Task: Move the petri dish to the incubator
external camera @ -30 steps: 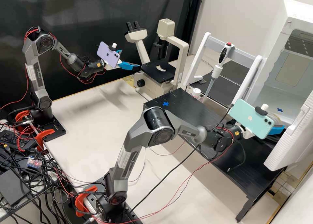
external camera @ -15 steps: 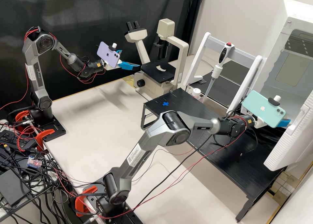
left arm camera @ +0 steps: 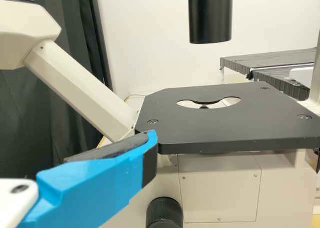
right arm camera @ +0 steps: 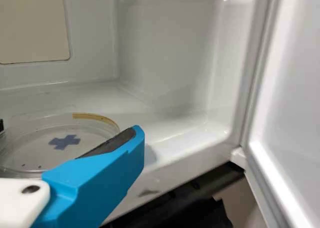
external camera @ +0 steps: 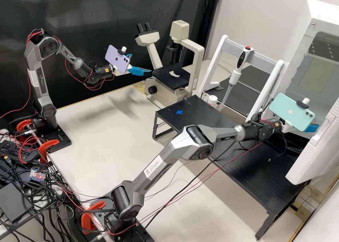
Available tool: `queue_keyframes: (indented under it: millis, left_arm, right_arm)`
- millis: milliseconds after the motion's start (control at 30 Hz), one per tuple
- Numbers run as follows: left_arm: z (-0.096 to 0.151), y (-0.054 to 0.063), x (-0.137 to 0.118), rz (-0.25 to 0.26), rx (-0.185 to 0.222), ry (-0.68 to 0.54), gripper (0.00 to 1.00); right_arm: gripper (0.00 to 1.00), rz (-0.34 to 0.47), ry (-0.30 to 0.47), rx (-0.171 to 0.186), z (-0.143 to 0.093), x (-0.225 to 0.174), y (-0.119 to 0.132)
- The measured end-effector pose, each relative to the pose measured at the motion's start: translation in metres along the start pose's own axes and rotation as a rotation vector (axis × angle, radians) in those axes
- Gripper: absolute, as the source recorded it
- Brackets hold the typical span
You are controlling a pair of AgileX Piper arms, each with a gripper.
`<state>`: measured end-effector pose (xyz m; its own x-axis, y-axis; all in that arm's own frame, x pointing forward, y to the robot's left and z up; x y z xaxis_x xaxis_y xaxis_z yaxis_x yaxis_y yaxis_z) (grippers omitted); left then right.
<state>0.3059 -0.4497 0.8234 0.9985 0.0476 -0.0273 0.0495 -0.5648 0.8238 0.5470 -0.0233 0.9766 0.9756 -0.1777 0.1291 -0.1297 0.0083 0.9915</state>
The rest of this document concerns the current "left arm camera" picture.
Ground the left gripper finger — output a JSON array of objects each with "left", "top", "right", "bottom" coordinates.
[{"left": 21, "top": 129, "right": 159, "bottom": 228}]

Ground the cream microscope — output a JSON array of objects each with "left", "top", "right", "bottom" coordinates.
[{"left": 0, "top": 0, "right": 320, "bottom": 228}]

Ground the black platform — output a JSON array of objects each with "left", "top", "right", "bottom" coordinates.
[
  {"left": 249, "top": 68, "right": 311, "bottom": 101},
  {"left": 219, "top": 48, "right": 318, "bottom": 76}
]

